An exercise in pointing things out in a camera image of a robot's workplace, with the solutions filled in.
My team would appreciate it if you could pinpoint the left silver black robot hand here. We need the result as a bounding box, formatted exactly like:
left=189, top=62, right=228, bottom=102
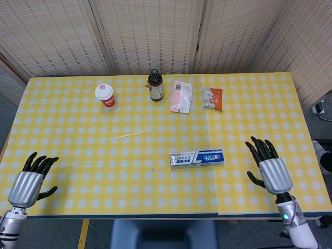
left=7, top=152, right=60, bottom=208

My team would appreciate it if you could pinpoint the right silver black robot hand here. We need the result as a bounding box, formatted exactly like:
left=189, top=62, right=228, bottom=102
left=245, top=136, right=294, bottom=195

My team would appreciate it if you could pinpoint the blue white toothpaste paper box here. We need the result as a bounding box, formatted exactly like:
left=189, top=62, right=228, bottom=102
left=170, top=149, right=226, bottom=171

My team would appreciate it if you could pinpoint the black and grey shoe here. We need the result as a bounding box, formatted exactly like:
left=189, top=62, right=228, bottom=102
left=312, top=139, right=332, bottom=175

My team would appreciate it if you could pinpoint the black caster wheel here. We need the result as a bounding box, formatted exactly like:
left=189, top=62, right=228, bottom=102
left=315, top=216, right=329, bottom=229

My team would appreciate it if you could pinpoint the white power strip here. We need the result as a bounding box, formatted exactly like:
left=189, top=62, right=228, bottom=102
left=312, top=100, right=332, bottom=122

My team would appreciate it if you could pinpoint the orange and white snack packet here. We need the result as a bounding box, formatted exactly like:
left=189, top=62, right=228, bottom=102
left=201, top=87, right=224, bottom=113

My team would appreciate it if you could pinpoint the thin white straw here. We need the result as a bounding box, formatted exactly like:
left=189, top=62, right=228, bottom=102
left=105, top=131, right=145, bottom=142

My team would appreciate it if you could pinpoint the yellow white checked tablecloth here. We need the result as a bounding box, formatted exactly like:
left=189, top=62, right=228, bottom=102
left=0, top=72, right=332, bottom=217

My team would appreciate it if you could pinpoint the pink and clear plastic packet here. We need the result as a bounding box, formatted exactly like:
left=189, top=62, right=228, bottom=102
left=170, top=80, right=193, bottom=114

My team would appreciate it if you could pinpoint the red paper cup white lid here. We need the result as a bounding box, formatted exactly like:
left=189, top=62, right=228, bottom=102
left=94, top=84, right=116, bottom=108

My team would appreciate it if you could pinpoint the blue grey chair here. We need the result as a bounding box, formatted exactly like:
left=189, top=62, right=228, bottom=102
left=110, top=219, right=220, bottom=249

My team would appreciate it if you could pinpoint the brown bottle with black cap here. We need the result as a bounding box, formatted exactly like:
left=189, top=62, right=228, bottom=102
left=147, top=68, right=164, bottom=102

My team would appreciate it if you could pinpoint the woven folding screen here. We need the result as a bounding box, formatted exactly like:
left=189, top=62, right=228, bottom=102
left=0, top=0, right=332, bottom=112

